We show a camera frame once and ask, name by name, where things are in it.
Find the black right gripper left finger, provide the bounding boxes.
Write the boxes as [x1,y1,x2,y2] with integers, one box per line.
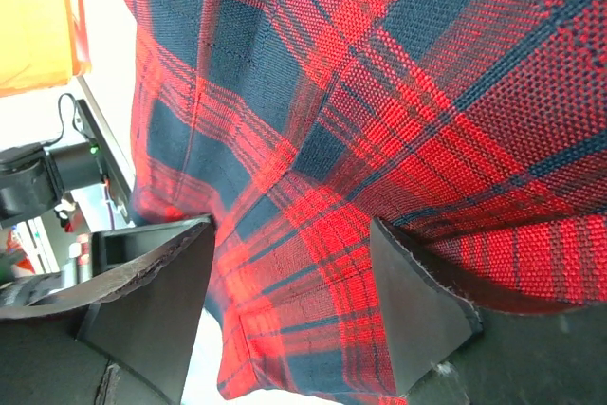
[1,216,215,404]

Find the orange plastic basket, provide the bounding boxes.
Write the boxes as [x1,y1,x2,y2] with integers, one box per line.
[1,0,91,97]

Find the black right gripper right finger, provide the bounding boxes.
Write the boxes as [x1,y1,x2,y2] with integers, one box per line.
[370,219,606,404]

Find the red plaid skirt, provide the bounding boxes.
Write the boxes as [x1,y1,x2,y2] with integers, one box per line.
[124,0,606,404]

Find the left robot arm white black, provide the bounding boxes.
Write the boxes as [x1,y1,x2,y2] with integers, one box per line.
[1,142,104,229]

